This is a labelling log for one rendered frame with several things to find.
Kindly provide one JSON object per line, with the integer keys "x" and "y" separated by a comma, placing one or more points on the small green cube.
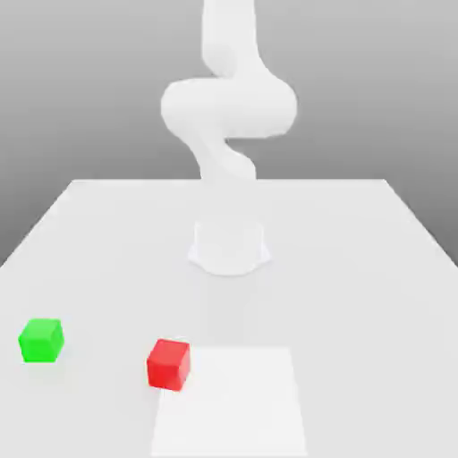
{"x": 40, "y": 341}

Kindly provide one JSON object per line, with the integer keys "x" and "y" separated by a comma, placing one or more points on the small red cube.
{"x": 167, "y": 365}

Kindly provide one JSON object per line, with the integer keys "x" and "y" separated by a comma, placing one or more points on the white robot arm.
{"x": 229, "y": 107}

